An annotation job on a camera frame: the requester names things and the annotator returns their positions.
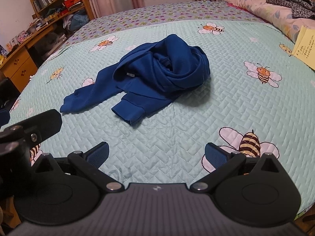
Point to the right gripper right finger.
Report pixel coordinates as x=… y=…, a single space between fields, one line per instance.
x=220 y=164

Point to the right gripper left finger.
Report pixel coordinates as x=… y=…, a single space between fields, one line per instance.
x=88 y=164

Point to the blue knit sweater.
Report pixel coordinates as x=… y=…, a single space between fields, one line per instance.
x=152 y=76

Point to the bee pattern quilted bedspread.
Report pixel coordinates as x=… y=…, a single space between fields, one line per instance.
x=254 y=86

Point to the wooden desk with drawers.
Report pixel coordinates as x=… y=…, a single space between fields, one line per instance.
x=19 y=66

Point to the yellow paper sheet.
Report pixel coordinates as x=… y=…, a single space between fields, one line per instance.
x=304 y=48

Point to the floral pink pillow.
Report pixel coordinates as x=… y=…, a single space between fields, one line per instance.
x=280 y=16

